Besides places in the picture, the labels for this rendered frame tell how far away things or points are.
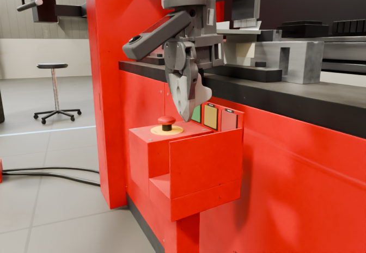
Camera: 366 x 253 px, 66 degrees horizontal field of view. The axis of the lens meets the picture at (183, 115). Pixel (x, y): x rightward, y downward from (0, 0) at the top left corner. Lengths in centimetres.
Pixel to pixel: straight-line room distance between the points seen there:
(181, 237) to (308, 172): 30
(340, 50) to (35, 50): 889
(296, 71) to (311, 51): 5
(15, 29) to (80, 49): 176
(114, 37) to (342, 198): 133
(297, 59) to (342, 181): 31
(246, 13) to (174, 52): 43
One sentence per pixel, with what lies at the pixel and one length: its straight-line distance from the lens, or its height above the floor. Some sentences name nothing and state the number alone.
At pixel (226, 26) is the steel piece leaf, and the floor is 101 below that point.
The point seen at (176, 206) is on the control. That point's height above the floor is 69.
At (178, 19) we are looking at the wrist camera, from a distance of 48.
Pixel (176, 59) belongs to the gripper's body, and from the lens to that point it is 49.
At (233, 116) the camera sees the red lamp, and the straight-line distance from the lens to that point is 56.
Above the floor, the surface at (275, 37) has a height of 98.
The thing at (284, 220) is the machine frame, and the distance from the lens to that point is 65.
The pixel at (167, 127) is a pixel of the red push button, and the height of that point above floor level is 79.
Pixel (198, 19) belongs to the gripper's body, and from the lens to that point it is 51.
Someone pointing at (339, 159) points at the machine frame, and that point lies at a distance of 53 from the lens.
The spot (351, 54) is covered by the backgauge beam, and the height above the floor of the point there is 94.
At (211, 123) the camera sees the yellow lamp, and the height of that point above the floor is 80.
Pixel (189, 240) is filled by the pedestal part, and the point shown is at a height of 54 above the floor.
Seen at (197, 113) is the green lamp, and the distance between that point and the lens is 66.
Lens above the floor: 97
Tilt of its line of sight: 14 degrees down
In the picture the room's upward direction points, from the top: straight up
